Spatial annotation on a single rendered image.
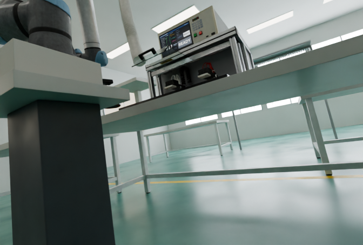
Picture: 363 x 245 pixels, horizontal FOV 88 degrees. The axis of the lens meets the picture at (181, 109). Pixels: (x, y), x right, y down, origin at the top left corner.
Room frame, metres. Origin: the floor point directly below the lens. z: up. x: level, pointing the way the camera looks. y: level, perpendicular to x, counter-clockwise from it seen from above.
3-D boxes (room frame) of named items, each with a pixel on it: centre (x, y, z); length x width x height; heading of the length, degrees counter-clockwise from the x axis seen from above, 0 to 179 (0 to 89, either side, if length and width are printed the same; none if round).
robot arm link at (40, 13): (0.57, 0.38, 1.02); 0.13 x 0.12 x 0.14; 89
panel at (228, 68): (1.30, -0.16, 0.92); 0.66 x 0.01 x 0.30; 60
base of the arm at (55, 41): (0.57, 0.38, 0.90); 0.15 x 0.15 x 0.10
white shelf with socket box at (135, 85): (2.03, 0.46, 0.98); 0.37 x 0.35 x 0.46; 60
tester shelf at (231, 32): (1.36, -0.19, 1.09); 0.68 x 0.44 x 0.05; 60
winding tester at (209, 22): (1.35, -0.21, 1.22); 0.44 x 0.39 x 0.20; 60
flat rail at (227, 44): (1.17, -0.08, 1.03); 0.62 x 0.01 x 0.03; 60
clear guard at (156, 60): (1.14, 0.06, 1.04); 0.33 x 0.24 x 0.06; 150
